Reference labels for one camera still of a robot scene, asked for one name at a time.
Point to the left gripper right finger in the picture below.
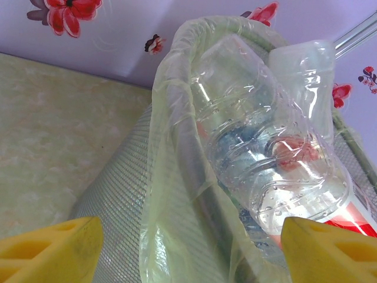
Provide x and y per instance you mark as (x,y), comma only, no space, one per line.
(330,256)

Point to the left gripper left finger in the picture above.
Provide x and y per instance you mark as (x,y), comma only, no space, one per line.
(44,253)

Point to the clear bottle red-white label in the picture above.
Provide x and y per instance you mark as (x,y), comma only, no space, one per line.
(250,147)

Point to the grey metal mesh bin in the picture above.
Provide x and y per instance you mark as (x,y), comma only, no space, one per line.
(123,182)

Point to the aluminium frame post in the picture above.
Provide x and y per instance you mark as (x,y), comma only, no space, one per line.
(356,32)

